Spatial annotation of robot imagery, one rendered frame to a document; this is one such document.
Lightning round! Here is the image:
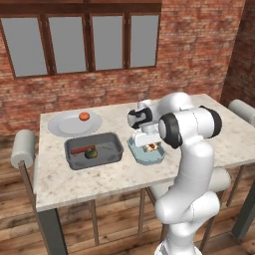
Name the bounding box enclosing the grey cushioned wooden chair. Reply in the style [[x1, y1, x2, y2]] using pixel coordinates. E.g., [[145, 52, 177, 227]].
[[136, 166, 232, 253], [226, 99, 255, 209], [10, 128, 41, 214]]

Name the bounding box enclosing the dark grey table leg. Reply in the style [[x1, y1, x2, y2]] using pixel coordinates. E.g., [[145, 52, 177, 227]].
[[36, 206, 70, 255], [230, 187, 255, 241]]

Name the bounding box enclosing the green round vegetable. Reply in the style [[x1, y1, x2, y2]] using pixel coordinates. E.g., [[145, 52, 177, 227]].
[[84, 148, 99, 160]]

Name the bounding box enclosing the large grey plate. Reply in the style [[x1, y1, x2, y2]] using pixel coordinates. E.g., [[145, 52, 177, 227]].
[[47, 110, 104, 138]]

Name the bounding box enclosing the brown framed window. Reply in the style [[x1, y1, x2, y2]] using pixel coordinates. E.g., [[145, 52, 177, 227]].
[[0, 0, 163, 80]]

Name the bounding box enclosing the red sausage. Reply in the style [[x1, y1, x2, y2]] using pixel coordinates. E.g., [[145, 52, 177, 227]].
[[70, 144, 97, 155]]

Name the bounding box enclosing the light blue tupperware container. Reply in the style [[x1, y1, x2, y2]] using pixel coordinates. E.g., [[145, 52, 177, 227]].
[[127, 135, 167, 166]]

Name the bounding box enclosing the dark grey tupperware container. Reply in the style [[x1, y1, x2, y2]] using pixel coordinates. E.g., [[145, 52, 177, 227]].
[[63, 131, 125, 171]]

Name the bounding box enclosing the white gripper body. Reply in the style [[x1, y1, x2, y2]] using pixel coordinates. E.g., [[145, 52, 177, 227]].
[[131, 130, 163, 147]]

